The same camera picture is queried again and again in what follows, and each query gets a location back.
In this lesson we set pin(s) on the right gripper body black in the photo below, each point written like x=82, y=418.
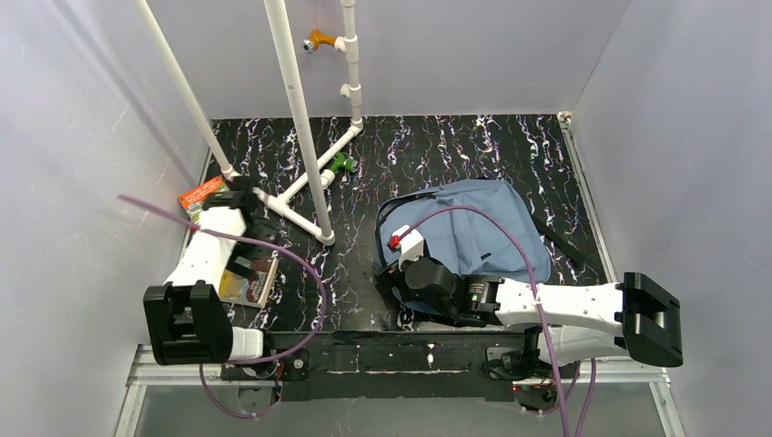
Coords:
x=390, y=279

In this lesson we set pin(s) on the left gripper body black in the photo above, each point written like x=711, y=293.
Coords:
x=239, y=200

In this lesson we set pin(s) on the yellow illustrated cover book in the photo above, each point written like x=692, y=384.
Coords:
x=248, y=282

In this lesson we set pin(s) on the blue backpack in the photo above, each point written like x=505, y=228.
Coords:
x=475, y=227

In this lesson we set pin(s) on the orange green treehouse book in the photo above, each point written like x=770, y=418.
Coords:
x=193, y=200

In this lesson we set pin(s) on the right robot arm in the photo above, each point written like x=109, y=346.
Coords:
x=635, y=317

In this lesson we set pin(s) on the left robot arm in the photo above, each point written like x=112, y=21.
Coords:
x=186, y=318

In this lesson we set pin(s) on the green white pipe fitting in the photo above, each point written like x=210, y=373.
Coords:
x=339, y=163

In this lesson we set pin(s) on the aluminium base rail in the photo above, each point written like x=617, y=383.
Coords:
x=371, y=383

